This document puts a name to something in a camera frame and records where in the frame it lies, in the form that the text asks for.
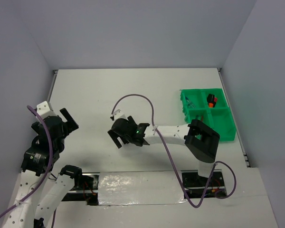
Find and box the green divided plastic tray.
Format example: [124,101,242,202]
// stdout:
[180,88,236,142]

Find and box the silver tape sheet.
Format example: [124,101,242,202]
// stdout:
[98,171,186,206]

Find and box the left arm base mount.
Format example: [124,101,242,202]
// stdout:
[62,174,99,206]

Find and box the orange cap highlighter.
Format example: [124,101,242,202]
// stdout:
[208,97,217,108]

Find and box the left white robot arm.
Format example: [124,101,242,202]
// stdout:
[3,101,84,228]

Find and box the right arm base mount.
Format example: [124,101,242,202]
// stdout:
[181,170,227,199]

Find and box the clear blue-cap glue bottle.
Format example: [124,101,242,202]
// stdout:
[185,97,196,108]

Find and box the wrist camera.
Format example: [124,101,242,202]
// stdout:
[36,101,56,119]
[110,109,127,121]

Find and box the pink cap highlighter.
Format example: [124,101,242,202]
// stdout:
[207,94,216,103]

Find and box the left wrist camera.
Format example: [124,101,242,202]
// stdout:
[36,101,56,119]

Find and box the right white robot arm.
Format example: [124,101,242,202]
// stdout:
[108,115,220,186]

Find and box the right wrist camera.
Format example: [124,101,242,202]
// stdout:
[110,109,127,121]

